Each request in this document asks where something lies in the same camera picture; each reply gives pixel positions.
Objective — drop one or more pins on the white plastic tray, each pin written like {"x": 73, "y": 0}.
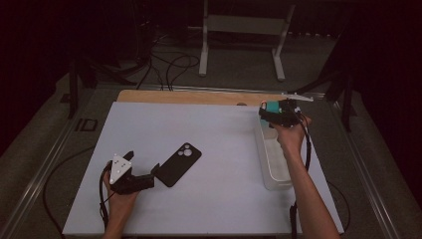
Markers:
{"x": 273, "y": 159}

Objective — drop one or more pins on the white table mat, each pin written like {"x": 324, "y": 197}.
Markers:
{"x": 219, "y": 149}

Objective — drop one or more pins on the person's right hand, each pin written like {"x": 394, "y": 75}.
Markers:
{"x": 292, "y": 137}

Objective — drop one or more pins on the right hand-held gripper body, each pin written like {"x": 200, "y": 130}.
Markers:
{"x": 290, "y": 109}

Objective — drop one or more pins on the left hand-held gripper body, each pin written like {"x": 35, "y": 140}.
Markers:
{"x": 120, "y": 167}

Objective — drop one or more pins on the person's left hand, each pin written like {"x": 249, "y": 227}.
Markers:
{"x": 121, "y": 199}

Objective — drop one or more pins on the black tripod stand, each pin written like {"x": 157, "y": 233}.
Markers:
{"x": 73, "y": 89}
{"x": 346, "y": 99}

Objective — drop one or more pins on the aluminium floor rail frame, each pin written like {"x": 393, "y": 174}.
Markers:
{"x": 40, "y": 172}

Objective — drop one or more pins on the white metal stand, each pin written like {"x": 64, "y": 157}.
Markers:
{"x": 245, "y": 25}

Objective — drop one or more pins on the black phone case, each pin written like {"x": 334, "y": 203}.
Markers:
{"x": 177, "y": 166}

